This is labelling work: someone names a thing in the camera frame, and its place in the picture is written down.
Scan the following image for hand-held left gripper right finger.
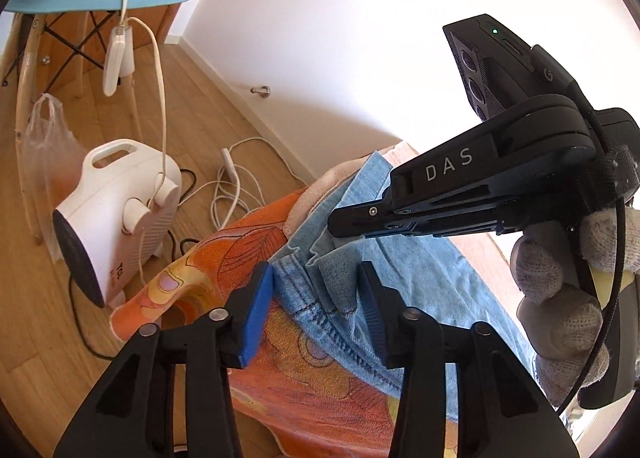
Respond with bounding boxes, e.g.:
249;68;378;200
359;262;573;458

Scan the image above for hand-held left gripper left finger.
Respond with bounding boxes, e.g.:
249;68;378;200
52;260;275;458

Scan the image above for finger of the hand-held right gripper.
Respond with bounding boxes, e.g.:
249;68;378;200
327;198;501;240

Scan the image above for light blue denim pants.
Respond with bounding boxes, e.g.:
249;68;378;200
272;150;551;426

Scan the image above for person's right hand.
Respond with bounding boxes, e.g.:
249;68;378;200
510;205;640;406

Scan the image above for orange floral bedspread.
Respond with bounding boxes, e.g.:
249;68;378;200
110;140;566;458

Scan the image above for white fan heater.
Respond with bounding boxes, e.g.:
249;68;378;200
52;139;183;309

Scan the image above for clear plastic bag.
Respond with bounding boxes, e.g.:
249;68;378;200
22;93;88;219

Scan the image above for light blue chair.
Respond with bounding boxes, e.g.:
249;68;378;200
0;0;198;246

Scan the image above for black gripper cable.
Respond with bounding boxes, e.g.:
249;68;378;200
552;83;631;411

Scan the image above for white extension cable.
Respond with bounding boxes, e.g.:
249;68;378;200
180;137;308;229

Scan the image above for white heater cable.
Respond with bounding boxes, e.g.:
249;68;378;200
111;0;168;199

